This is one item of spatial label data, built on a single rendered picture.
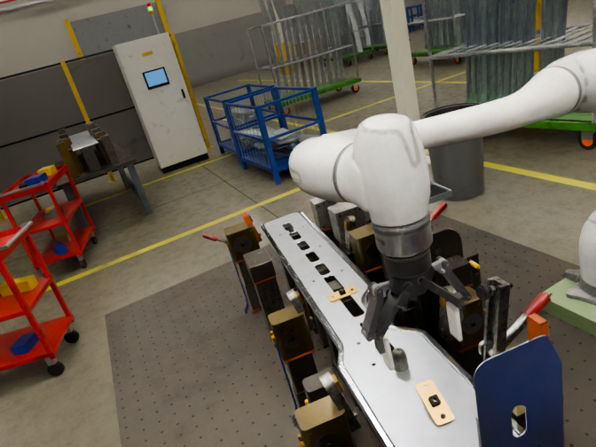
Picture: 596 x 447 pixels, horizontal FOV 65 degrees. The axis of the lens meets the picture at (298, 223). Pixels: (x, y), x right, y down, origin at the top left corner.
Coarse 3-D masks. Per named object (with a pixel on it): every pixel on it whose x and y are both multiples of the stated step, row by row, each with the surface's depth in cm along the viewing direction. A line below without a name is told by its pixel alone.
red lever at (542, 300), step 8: (544, 296) 87; (536, 304) 87; (544, 304) 87; (528, 312) 87; (536, 312) 87; (520, 320) 88; (512, 328) 88; (520, 328) 88; (512, 336) 88; (488, 352) 89
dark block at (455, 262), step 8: (456, 256) 112; (456, 264) 109; (464, 264) 108; (456, 272) 108; (464, 272) 108; (440, 280) 110; (464, 280) 109; (472, 280) 110; (448, 344) 119; (448, 352) 121
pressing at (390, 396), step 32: (288, 256) 160; (320, 256) 154; (320, 288) 136; (320, 320) 123; (352, 320) 119; (352, 352) 108; (416, 352) 103; (352, 384) 99; (384, 384) 97; (416, 384) 95; (448, 384) 93; (384, 416) 89; (416, 416) 88; (512, 416) 83
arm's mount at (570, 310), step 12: (552, 288) 149; (564, 288) 148; (552, 300) 145; (564, 300) 143; (576, 300) 142; (552, 312) 146; (564, 312) 141; (576, 312) 137; (588, 312) 136; (576, 324) 139; (588, 324) 135
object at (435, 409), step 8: (424, 384) 90; (432, 384) 90; (424, 392) 89; (432, 392) 89; (424, 400) 88; (432, 400) 87; (440, 400) 86; (432, 408) 86; (440, 408) 86; (448, 408) 86; (432, 416) 85; (440, 416) 85; (448, 416) 85; (440, 424) 84
